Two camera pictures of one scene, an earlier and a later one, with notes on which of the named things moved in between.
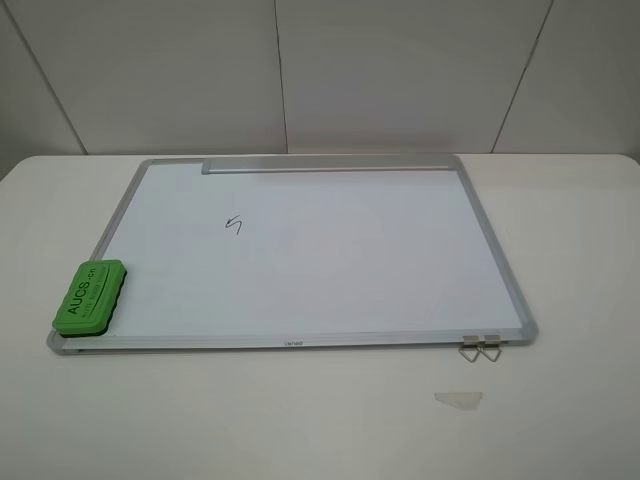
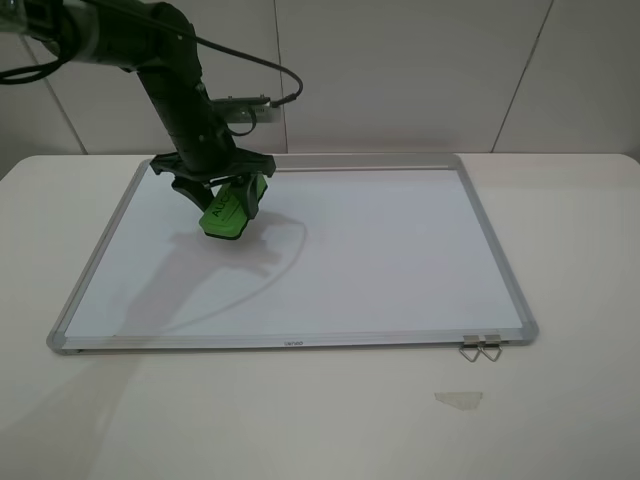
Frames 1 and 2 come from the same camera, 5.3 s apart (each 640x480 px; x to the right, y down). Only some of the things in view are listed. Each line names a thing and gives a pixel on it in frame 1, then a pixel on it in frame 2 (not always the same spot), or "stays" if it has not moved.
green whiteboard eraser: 90,299 → 227,216
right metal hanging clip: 491,342 stays
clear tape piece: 464,400 stays
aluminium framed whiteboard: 307,252 stays
